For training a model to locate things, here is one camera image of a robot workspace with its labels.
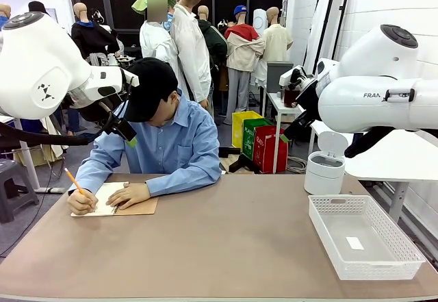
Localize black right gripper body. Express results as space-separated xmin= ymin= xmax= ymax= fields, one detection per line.
xmin=283 ymin=109 xmax=318 ymax=141

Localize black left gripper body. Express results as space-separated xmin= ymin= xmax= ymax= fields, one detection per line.
xmin=104 ymin=116 xmax=138 ymax=142

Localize spiral notebook with brown cover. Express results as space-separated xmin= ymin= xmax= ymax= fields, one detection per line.
xmin=70 ymin=181 xmax=159 ymax=218

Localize yellow pencil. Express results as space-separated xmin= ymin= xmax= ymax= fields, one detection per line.
xmin=64 ymin=167 xmax=95 ymax=212

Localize person's left forearm blue sleeve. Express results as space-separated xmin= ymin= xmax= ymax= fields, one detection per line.
xmin=145 ymin=168 xmax=222 ymax=197

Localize person's right forearm blue sleeve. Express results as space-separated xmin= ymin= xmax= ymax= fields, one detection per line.
xmin=68 ymin=160 xmax=116 ymax=196

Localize person's left hand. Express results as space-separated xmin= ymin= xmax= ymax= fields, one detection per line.
xmin=105 ymin=182 xmax=152 ymax=210

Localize person's right hand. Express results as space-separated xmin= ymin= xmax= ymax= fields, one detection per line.
xmin=66 ymin=188 xmax=99 ymax=216

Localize red recycling bin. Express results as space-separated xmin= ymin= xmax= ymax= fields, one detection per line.
xmin=253 ymin=125 xmax=289 ymax=175

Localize glass jar with brown liquid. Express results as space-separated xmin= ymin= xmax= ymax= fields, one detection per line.
xmin=283 ymin=88 xmax=301 ymax=109

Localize green recycling bin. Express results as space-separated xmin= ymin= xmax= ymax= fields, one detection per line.
xmin=242 ymin=118 xmax=274 ymax=161

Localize person torso in blue shirt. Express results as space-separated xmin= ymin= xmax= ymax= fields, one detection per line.
xmin=92 ymin=91 xmax=222 ymax=177

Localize black stand base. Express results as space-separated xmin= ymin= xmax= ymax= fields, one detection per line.
xmin=218 ymin=147 xmax=261 ymax=175

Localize yellow recycling bin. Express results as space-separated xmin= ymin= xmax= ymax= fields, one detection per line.
xmin=231 ymin=110 xmax=263 ymax=151

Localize black baseball cap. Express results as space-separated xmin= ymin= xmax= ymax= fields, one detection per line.
xmin=123 ymin=57 xmax=179 ymax=123

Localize white trash can with lid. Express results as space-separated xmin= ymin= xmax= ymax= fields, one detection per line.
xmin=303 ymin=130 xmax=350 ymax=196

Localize grey cabinet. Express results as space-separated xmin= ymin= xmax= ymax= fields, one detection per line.
xmin=266 ymin=61 xmax=294 ymax=94

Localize mannequin in cream shirt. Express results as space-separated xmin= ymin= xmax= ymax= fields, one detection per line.
xmin=255 ymin=6 xmax=294 ymax=87

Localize beige cardboard box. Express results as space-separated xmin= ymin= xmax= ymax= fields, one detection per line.
xmin=13 ymin=144 xmax=64 ymax=168

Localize mannequin with blue cap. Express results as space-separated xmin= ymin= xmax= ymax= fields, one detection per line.
xmin=223 ymin=5 xmax=266 ymax=126

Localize mannequin with green hat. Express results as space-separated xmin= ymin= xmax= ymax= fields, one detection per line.
xmin=131 ymin=0 xmax=185 ymax=89

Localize mannequin in black jacket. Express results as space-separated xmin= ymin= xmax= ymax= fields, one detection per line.
xmin=70 ymin=2 xmax=120 ymax=66

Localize white desk with leg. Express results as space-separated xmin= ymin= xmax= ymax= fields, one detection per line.
xmin=0 ymin=115 xmax=66 ymax=194

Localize white leaning panel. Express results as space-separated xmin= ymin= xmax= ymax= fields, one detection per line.
xmin=302 ymin=0 xmax=340 ymax=75

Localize large white side table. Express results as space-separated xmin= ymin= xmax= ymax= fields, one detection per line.
xmin=309 ymin=118 xmax=438 ymax=224

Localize tall mannequin in white coat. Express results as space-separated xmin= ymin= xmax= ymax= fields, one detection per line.
xmin=170 ymin=0 xmax=213 ymax=110

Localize white oval device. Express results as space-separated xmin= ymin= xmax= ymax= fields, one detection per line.
xmin=253 ymin=8 xmax=268 ymax=38

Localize mannequin in dark green jacket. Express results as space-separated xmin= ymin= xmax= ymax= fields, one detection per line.
xmin=197 ymin=5 xmax=229 ymax=118

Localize grey plastic stool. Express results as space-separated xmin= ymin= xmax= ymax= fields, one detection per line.
xmin=0 ymin=159 xmax=40 ymax=224

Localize white sticker inside basket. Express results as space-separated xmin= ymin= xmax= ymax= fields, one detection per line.
xmin=345 ymin=236 xmax=365 ymax=251

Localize white perforated plastic basket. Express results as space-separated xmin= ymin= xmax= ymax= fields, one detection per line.
xmin=307 ymin=194 xmax=427 ymax=281

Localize mannequin head with black hat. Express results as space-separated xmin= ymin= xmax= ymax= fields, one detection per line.
xmin=27 ymin=0 xmax=51 ymax=17

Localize mannequin in blue top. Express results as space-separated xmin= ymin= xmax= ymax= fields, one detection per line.
xmin=0 ymin=3 xmax=13 ymax=31

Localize coiled cable on floor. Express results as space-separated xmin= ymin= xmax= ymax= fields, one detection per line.
xmin=286 ymin=156 xmax=308 ymax=175

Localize black cable hose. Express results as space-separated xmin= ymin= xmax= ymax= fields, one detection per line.
xmin=344 ymin=125 xmax=395 ymax=159
xmin=0 ymin=101 xmax=116 ymax=149

